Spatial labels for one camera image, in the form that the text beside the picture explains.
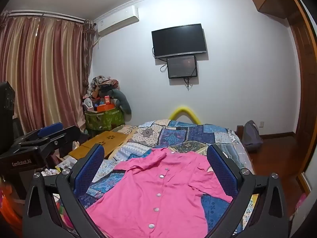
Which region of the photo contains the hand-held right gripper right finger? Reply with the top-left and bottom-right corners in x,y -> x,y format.
205,144 -> 290,238

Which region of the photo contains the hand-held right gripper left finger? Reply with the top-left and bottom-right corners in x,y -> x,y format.
22,144 -> 105,238

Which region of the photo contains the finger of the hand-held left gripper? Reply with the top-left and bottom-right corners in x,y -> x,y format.
15,122 -> 64,146
22,125 -> 81,159

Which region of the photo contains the pink button shirt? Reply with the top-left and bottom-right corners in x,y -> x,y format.
85,147 -> 234,238

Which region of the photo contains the pile of mixed clothes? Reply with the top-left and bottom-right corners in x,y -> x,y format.
85,75 -> 120,102

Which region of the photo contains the pile of papers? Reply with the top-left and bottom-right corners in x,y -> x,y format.
56,154 -> 77,174

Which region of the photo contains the green storage box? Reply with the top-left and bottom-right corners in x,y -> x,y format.
84,108 -> 125,131

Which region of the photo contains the grey backpack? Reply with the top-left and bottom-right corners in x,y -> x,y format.
241,120 -> 264,153

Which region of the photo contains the orange box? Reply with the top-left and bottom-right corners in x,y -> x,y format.
96,103 -> 116,112

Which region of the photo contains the striped pink curtain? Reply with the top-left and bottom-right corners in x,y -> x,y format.
0,10 -> 96,139

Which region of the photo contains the blue patchwork blanket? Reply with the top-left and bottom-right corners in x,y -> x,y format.
79,119 -> 255,238

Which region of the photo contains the yellow foam noodle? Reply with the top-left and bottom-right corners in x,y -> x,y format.
169,105 -> 201,124

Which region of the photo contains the small black monitor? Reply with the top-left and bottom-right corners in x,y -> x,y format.
166,55 -> 198,79

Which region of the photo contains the curtain rod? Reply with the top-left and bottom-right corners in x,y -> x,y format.
0,9 -> 96,26

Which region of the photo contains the brown wooden door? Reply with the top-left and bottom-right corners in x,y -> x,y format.
285,0 -> 317,194

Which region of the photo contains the white air conditioner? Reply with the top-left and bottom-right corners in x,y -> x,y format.
95,5 -> 139,37

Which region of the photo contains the black wall television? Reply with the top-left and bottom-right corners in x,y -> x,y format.
151,23 -> 208,59

